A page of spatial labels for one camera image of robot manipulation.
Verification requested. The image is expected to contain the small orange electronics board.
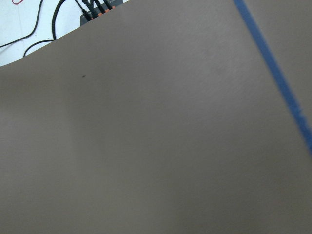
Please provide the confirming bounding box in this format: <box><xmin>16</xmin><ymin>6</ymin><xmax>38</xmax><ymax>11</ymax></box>
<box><xmin>79</xmin><ymin>0</ymin><xmax>124</xmax><ymax>26</ymax></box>

